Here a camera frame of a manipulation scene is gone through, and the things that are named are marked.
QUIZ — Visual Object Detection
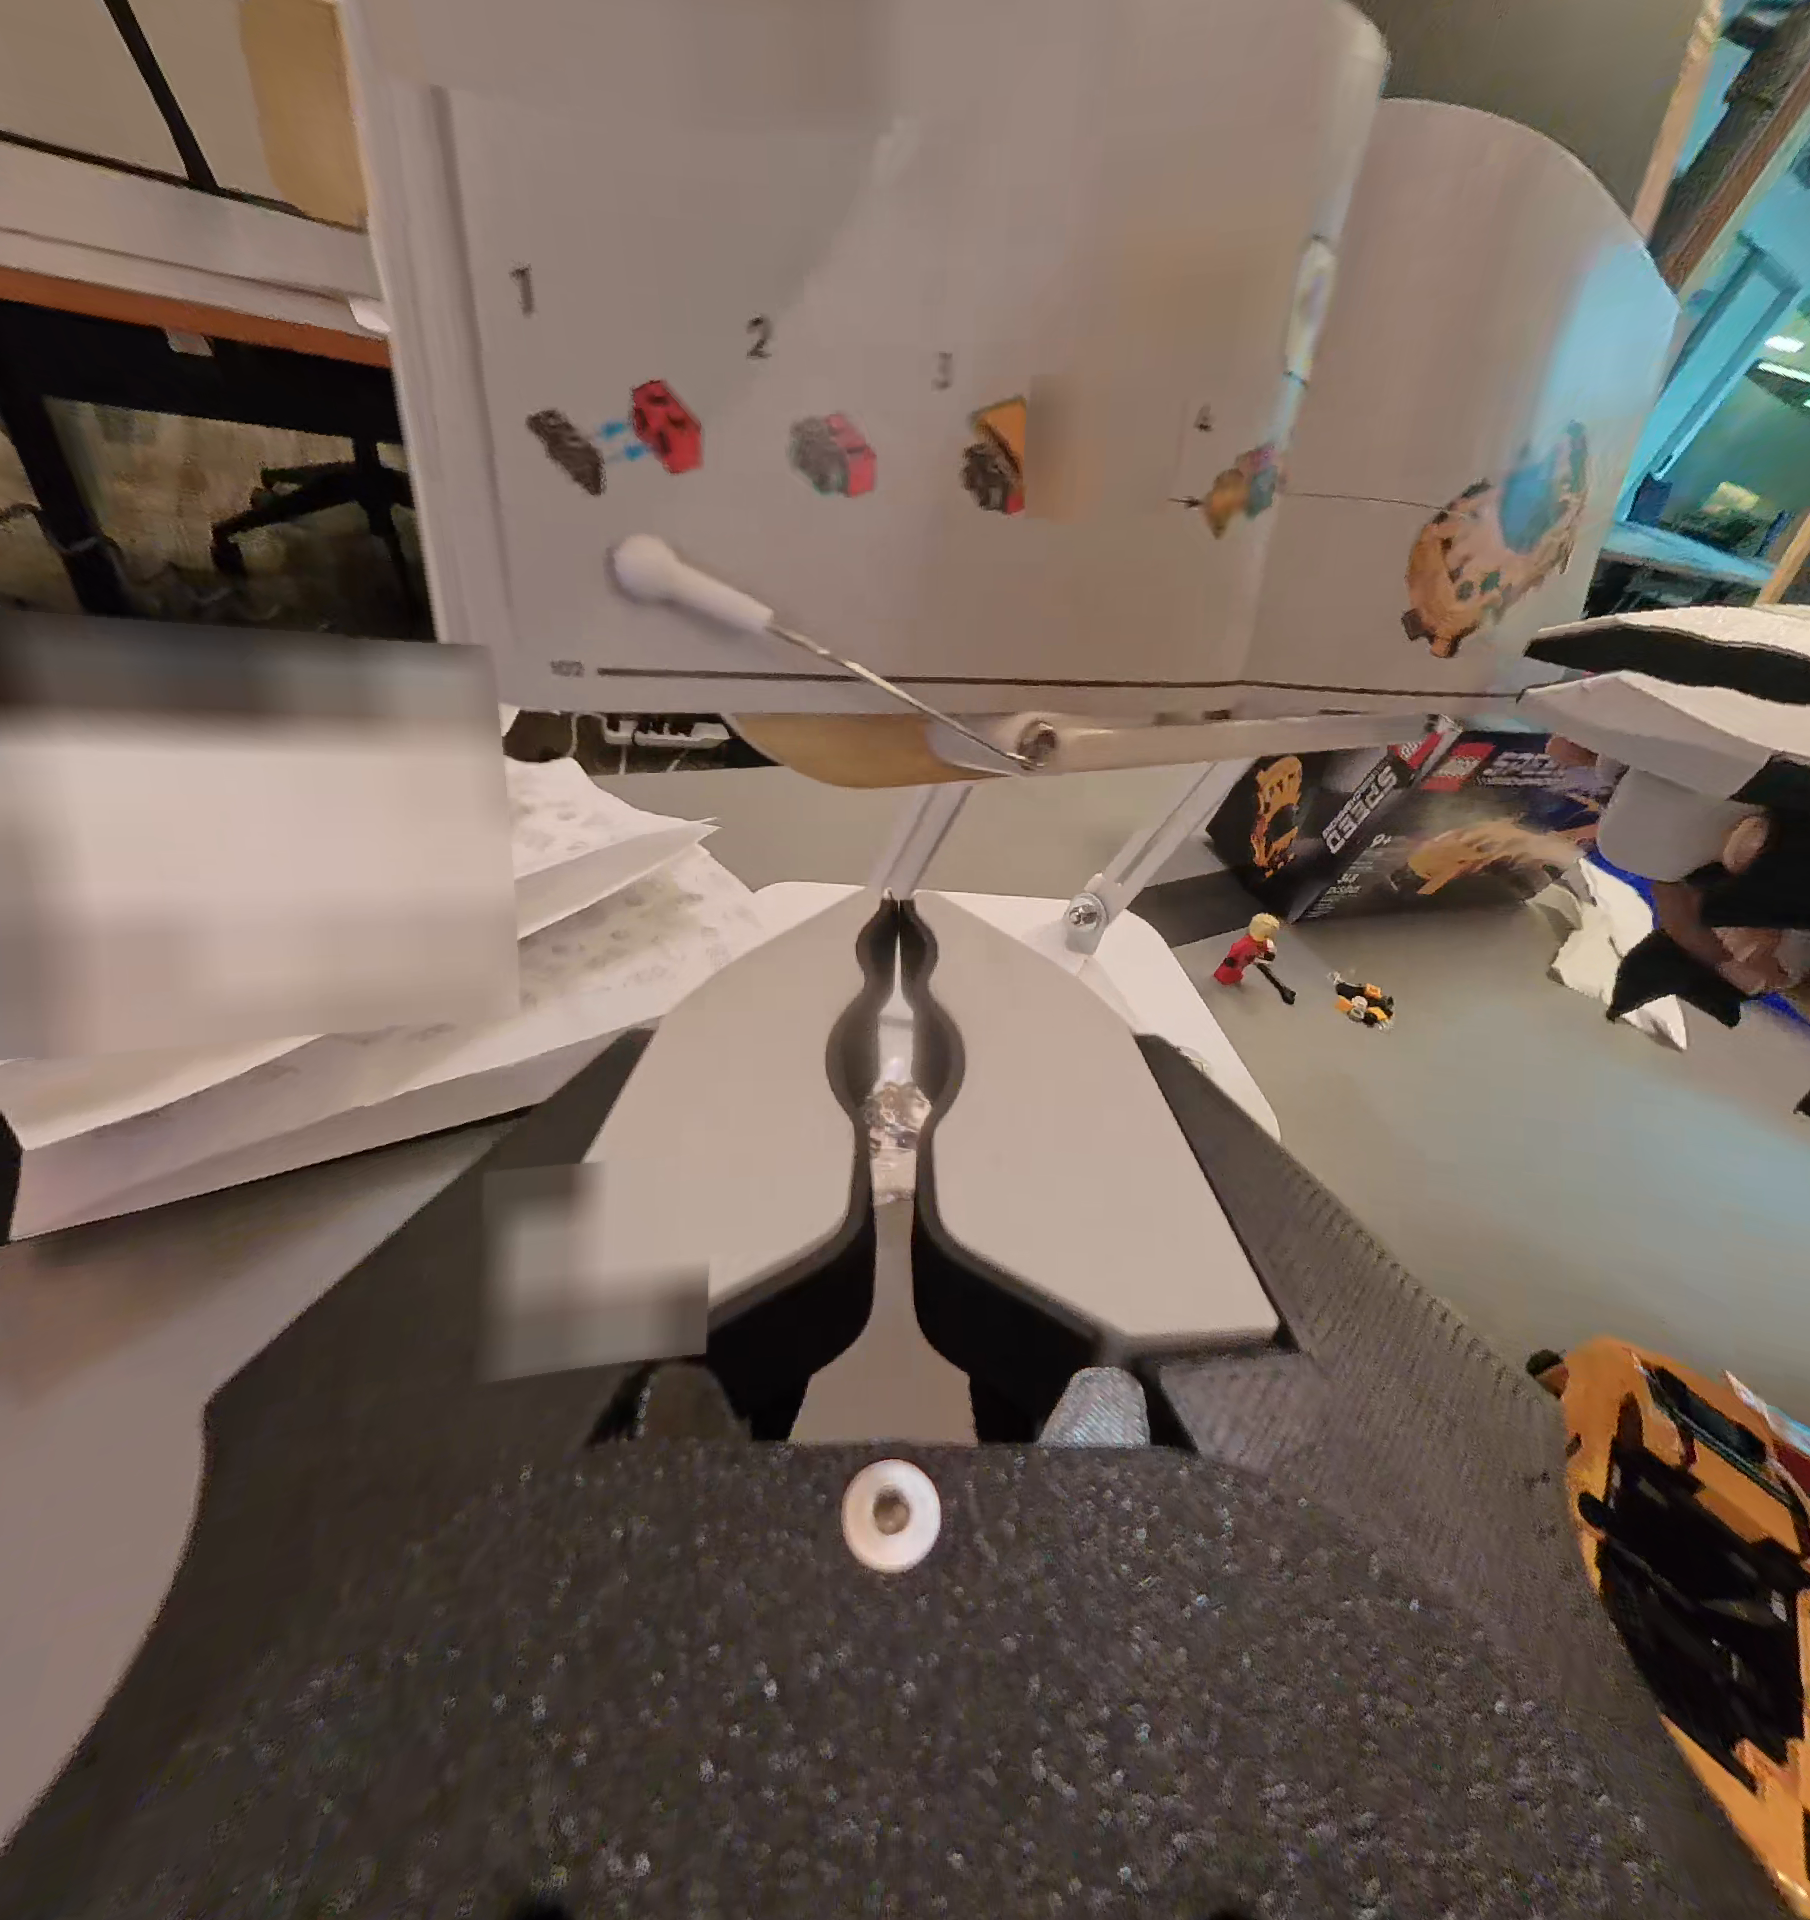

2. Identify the red lego minifigure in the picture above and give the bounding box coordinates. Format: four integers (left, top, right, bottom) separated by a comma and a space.
1210, 912, 1296, 1006

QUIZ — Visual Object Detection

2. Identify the yellow lego car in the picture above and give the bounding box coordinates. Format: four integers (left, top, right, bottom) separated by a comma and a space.
1528, 1334, 1810, 1920

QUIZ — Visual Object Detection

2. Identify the black office chair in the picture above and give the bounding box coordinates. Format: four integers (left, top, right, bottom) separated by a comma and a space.
214, 452, 414, 603

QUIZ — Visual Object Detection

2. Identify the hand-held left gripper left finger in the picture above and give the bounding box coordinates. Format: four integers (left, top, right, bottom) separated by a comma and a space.
588, 895, 905, 1441

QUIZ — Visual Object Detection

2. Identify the lego instruction booklet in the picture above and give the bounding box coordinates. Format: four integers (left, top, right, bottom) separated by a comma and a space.
342, 0, 1686, 721

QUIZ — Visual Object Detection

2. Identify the person's right hand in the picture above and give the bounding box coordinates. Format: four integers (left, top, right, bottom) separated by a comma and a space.
1607, 750, 1810, 1032

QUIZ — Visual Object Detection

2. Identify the white desk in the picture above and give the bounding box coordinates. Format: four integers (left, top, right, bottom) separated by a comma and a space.
0, 129, 398, 370

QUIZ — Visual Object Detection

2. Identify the clear lego piece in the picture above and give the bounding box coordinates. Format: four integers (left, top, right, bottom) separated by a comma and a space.
859, 1058, 935, 1201

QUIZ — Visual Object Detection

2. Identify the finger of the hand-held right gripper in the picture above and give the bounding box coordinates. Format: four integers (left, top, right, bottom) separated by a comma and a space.
1518, 671, 1810, 801
1522, 609, 1810, 673

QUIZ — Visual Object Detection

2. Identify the white crumpled bag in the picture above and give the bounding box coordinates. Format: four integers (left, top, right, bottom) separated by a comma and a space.
1550, 854, 1694, 1052

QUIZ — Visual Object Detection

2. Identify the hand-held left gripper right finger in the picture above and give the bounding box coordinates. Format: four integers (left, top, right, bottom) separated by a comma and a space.
903, 894, 1282, 1444

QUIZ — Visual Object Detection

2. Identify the lego set box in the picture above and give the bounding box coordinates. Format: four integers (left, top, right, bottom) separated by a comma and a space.
1203, 720, 1612, 924

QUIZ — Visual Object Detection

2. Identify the white book stand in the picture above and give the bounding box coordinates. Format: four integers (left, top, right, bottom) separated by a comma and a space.
607, 533, 1537, 1141

